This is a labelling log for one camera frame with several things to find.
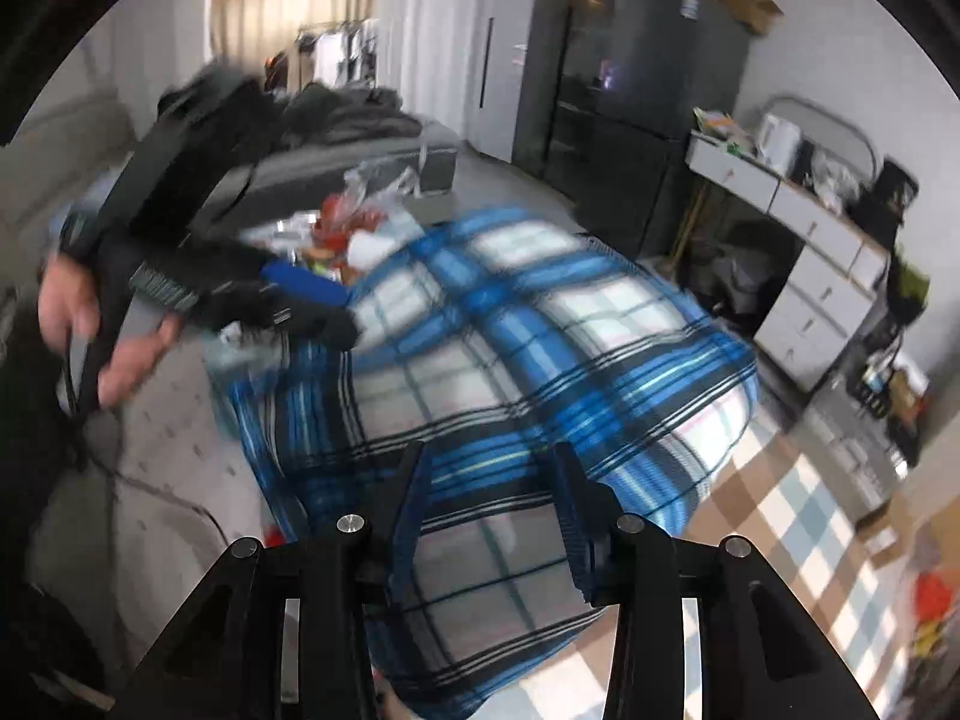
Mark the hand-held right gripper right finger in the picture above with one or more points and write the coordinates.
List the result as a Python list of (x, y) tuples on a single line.
[(577, 532)]

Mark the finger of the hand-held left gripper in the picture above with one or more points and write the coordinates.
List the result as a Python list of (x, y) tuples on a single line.
[(307, 281), (322, 322)]

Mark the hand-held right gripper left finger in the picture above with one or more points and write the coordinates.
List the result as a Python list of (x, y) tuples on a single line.
[(409, 517)]

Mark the blue white plaid shirt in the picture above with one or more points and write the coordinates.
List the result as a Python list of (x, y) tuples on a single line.
[(525, 360)]

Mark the person's left forearm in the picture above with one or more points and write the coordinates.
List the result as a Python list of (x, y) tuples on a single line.
[(30, 405)]

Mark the dark clothes pile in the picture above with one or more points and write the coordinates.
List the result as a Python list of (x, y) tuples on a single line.
[(337, 112)]

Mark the clothes rack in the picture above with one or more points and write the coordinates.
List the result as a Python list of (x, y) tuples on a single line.
[(330, 52)]

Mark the person's left hand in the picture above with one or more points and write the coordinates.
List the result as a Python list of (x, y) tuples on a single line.
[(64, 307)]

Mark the pile of snack packets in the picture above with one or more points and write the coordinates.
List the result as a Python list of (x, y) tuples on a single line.
[(352, 217)]

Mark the beige curtain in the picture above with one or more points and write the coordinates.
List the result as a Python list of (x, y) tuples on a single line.
[(300, 7)]

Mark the checkered bed sheet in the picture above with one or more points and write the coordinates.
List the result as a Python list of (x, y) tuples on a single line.
[(787, 525)]

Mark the grey drawer cabinet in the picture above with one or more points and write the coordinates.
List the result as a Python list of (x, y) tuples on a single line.
[(847, 457)]

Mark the small cardboard box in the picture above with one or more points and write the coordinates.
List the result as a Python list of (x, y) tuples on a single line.
[(900, 532)]

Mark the dark glass cabinet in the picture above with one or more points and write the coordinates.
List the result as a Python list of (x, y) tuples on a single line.
[(577, 90)]

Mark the white drawer desk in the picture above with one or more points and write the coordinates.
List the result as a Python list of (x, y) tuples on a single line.
[(817, 292)]

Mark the red bag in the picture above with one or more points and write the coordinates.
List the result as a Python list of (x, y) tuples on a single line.
[(934, 596)]

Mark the green cloth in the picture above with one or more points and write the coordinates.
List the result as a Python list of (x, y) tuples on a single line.
[(911, 285)]

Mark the grey refrigerator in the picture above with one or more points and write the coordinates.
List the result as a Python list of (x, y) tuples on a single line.
[(675, 60)]

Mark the white electric kettle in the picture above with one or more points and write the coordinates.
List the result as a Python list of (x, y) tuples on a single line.
[(780, 139)]

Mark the open cardboard box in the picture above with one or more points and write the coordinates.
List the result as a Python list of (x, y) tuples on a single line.
[(750, 7)]

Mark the arched metal frame mirror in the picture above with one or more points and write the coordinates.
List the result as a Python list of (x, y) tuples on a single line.
[(840, 135)]

